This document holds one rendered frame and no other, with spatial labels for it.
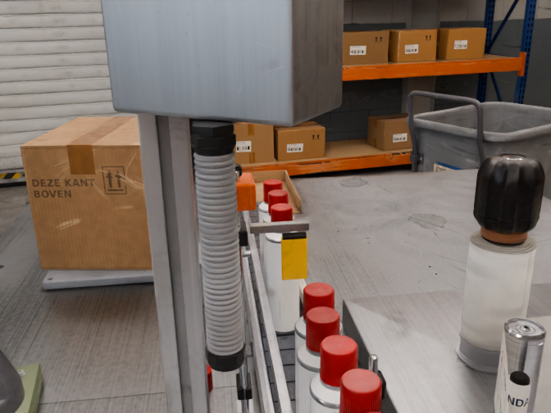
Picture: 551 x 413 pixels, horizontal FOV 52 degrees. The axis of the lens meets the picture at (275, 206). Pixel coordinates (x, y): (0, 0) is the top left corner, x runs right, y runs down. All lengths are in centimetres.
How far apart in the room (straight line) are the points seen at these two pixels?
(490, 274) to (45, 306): 81
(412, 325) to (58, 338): 60
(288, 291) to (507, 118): 290
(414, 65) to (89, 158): 389
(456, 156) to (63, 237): 213
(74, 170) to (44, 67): 379
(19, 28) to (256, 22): 458
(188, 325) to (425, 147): 257
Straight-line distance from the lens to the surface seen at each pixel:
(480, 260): 79
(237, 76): 41
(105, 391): 92
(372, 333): 91
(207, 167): 42
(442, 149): 299
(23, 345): 108
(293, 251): 65
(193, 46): 43
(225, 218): 43
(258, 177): 181
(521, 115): 361
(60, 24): 490
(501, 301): 81
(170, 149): 54
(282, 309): 88
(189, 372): 64
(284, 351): 87
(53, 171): 120
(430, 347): 90
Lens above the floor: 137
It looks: 20 degrees down
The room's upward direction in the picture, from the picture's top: 1 degrees counter-clockwise
